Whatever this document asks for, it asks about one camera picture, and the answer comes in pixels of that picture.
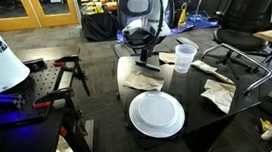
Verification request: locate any grey Franka gripper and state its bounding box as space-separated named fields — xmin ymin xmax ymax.
xmin=120 ymin=26 xmax=164 ymax=67

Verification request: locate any black marker pen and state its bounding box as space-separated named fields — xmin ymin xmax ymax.
xmin=134 ymin=60 xmax=162 ymax=72

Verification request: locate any clear plastic cup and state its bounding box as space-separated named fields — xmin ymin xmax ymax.
xmin=171 ymin=43 xmax=198 ymax=76

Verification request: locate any small brown paper napkin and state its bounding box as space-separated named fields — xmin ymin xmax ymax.
xmin=157 ymin=51 xmax=177 ymax=65

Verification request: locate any mesh back office chair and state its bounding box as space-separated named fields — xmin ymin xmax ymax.
xmin=112 ymin=0 xmax=205 ymax=66

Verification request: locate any crumpled napkin left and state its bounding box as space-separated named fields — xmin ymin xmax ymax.
xmin=123 ymin=68 xmax=165 ymax=93

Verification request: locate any yellow caution sign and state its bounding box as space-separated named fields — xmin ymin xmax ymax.
xmin=177 ymin=2 xmax=191 ymax=30

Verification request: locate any black draped table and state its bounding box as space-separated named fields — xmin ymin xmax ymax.
xmin=78 ymin=9 xmax=121 ymax=45

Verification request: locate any white plastic plate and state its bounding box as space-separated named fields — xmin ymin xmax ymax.
xmin=125 ymin=88 xmax=188 ymax=141

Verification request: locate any long twisted paper napkin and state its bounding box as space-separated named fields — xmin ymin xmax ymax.
xmin=189 ymin=58 xmax=238 ymax=85

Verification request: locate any long black bar clamp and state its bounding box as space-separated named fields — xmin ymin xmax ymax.
xmin=49 ymin=52 xmax=96 ymax=98

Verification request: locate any yellow items pile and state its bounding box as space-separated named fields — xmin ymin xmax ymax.
xmin=84 ymin=0 xmax=106 ymax=18

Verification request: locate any crumpled large paper napkin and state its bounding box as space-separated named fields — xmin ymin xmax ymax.
xmin=198 ymin=77 xmax=238 ymax=116

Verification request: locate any short black bar clamp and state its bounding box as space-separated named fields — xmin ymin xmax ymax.
xmin=31 ymin=83 xmax=77 ymax=113

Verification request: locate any black padded office chair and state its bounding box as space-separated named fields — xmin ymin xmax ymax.
xmin=199 ymin=0 xmax=272 ymax=83

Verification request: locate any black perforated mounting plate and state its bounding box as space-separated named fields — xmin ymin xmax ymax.
xmin=0 ymin=54 xmax=75 ymax=141

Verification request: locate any black robot stand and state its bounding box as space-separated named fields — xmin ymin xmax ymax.
xmin=0 ymin=82 xmax=99 ymax=152

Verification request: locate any white power plug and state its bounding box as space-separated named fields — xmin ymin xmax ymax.
xmin=259 ymin=123 xmax=272 ymax=142

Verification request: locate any chrome tube frame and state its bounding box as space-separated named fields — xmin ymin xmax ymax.
xmin=198 ymin=40 xmax=272 ymax=98

